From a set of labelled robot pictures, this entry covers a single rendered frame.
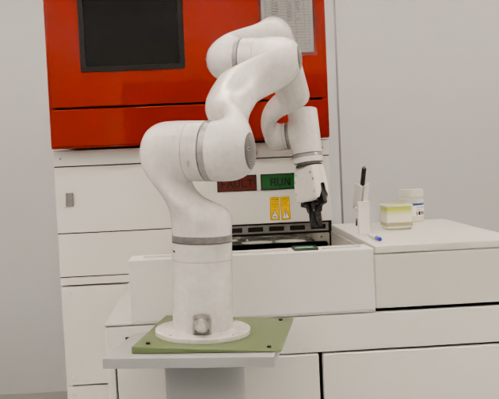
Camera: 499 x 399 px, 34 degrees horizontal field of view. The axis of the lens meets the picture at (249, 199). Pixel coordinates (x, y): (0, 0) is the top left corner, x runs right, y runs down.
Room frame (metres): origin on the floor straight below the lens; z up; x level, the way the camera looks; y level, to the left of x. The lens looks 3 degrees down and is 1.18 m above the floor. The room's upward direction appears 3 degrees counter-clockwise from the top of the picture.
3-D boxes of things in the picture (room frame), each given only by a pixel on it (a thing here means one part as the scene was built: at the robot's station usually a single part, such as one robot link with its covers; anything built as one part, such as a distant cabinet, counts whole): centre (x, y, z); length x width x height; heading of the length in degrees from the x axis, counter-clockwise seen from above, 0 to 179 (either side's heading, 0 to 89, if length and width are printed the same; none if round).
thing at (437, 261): (2.18, -0.43, 0.89); 0.62 x 0.35 x 0.14; 3
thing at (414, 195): (2.45, -0.48, 1.01); 0.07 x 0.07 x 0.10
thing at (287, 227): (2.47, -0.01, 0.96); 0.44 x 0.01 x 0.02; 93
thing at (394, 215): (2.25, -0.40, 1.00); 0.07 x 0.07 x 0.07; 4
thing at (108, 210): (2.47, 0.16, 1.02); 0.82 x 0.03 x 0.40; 93
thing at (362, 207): (2.16, -0.29, 1.03); 0.06 x 0.04 x 0.13; 3
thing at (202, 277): (1.64, 0.10, 0.92); 0.19 x 0.19 x 0.18
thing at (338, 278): (1.89, 0.00, 0.89); 0.55 x 0.09 x 0.14; 93
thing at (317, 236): (2.46, -0.01, 0.89); 0.44 x 0.02 x 0.10; 93
